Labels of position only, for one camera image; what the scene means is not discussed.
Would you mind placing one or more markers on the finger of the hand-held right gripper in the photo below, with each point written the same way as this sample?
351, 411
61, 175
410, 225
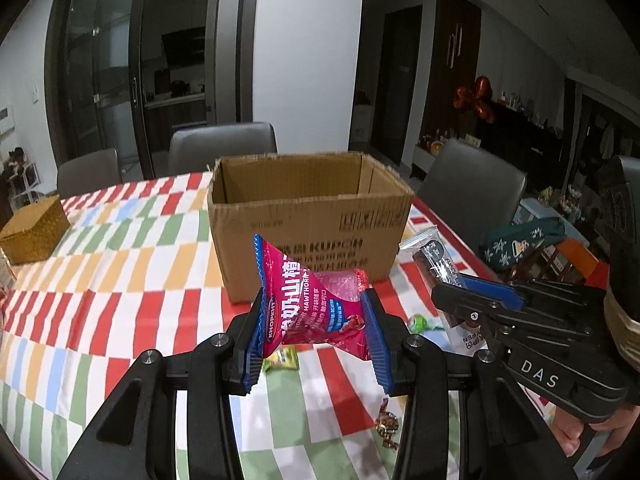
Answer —
480, 312
490, 290

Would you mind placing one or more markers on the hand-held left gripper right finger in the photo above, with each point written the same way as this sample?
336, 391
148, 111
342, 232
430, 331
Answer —
377, 350

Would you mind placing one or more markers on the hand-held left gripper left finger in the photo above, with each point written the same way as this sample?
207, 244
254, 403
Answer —
250, 355

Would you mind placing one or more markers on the long clear cookie packet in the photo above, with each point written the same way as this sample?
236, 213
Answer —
432, 255

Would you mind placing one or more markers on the pink snack packet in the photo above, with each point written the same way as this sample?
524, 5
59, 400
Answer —
310, 315

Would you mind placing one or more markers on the brown cardboard box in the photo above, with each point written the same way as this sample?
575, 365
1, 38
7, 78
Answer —
300, 220

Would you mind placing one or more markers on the person's right hand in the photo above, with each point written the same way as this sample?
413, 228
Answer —
569, 435

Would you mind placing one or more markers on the small green candy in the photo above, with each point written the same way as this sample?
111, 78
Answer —
280, 360

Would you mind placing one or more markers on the white snack packet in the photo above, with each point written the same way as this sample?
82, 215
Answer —
465, 345

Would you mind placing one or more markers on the green lollipop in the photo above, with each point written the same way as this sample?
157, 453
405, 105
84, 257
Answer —
417, 322

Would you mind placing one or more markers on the green patterned cloth bag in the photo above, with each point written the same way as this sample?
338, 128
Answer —
525, 240

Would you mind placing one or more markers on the small dark red candy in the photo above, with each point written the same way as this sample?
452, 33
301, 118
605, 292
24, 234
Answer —
387, 422

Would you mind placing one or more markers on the orange wooden chair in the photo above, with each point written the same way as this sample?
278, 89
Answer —
575, 260

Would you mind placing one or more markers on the grey dining chair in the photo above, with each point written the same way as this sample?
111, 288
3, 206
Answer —
472, 190
222, 147
87, 172

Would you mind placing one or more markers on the colourful checked tablecloth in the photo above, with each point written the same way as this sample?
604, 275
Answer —
125, 285

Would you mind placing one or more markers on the dark sideboard cabinet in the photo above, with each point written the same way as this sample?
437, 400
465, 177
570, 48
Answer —
530, 145

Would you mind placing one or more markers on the orange foil balloon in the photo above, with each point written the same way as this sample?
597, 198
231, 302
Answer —
475, 97

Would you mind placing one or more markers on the tall dark wardrobe door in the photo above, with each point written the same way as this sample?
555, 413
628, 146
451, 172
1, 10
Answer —
455, 60

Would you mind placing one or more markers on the woven golden box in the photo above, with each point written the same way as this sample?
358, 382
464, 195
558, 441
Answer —
32, 230

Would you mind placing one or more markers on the small cluttered shelf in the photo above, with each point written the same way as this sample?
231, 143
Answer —
20, 172

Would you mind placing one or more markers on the sliding glass door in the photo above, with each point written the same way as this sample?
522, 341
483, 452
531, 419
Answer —
100, 70

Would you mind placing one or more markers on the white wall intercom panel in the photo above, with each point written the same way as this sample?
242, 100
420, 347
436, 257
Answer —
5, 120

